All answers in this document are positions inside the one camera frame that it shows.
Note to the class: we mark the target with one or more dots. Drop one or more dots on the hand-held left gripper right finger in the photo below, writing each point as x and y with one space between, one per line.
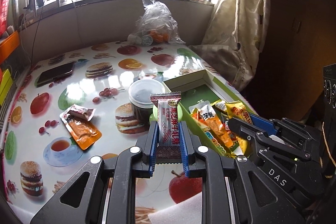
185 153

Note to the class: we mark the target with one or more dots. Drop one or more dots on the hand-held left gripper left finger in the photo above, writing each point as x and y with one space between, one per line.
152 150

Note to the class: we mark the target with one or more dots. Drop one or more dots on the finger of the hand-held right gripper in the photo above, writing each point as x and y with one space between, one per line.
244 128
262 122

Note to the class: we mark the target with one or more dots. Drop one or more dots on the yellow snack packet red print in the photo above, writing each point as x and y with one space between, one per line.
239 111

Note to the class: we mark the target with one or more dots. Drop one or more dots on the white pink nougat packet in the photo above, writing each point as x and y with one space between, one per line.
168 124
81 111

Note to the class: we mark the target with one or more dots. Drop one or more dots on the orange snack packet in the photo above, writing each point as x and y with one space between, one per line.
84 132
214 124

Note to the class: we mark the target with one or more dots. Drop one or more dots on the green cardboard box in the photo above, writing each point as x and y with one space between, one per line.
189 90

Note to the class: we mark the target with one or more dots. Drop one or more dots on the light green plastic jar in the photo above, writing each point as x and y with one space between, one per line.
153 117

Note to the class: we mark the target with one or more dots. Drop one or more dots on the clear plastic jar dark contents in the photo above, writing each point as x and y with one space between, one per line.
143 94

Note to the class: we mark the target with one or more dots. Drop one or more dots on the black speaker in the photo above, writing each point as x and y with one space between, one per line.
330 87

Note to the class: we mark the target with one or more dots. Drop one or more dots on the food print tablecloth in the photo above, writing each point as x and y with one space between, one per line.
78 92

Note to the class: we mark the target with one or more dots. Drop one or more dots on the brown wooden wardrobe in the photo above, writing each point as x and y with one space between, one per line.
296 29

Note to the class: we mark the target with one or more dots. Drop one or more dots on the cream patterned curtain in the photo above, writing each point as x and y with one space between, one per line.
236 16

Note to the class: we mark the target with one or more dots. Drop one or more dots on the small round plastic container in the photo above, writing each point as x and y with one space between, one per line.
146 40

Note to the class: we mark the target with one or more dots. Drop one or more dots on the orange tangerine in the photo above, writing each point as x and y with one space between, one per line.
154 36
164 37

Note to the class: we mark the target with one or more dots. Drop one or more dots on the black smartphone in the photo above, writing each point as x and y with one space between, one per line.
55 73

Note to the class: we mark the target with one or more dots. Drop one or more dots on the clear plastic bag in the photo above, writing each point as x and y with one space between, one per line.
157 16

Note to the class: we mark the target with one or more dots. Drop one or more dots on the yellow green box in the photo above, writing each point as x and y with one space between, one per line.
5 87

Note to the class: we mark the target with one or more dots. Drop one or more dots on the orange box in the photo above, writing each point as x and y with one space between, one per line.
9 47

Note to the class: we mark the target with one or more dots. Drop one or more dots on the red banner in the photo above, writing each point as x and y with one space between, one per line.
6 8

